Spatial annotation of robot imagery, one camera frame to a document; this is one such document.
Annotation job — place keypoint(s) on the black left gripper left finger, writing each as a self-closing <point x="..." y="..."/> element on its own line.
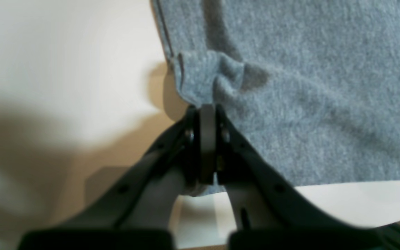
<point x="134" y="213"/>

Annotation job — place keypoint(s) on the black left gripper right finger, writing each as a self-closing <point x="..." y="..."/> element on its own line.
<point x="270" y="213"/>

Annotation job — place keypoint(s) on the grey t-shirt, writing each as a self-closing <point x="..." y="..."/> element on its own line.
<point x="313" y="85"/>

